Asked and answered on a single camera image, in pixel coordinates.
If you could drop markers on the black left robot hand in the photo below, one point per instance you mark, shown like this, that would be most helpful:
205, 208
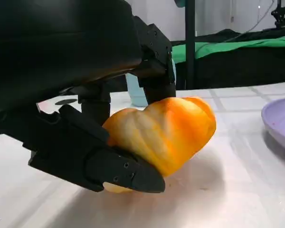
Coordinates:
61, 42

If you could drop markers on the orange white toy bread roll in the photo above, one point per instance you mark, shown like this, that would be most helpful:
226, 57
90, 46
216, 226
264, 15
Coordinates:
171, 128

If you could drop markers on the black table grommet hole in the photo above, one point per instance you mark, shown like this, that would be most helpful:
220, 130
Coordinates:
65, 102

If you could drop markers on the pale green mug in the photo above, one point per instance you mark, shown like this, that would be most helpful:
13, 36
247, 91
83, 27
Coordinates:
135, 92

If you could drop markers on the black vertical pole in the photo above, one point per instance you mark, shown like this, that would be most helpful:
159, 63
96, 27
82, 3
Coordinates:
190, 42

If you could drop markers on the green cloth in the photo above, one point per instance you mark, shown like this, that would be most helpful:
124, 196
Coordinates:
228, 46

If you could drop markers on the black cloth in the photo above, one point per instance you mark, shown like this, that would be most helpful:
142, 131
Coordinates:
240, 69

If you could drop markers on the black background machine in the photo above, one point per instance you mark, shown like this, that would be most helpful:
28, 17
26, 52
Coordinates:
283, 14

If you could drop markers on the lilac plate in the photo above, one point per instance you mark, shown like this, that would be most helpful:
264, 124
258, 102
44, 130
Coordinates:
282, 123

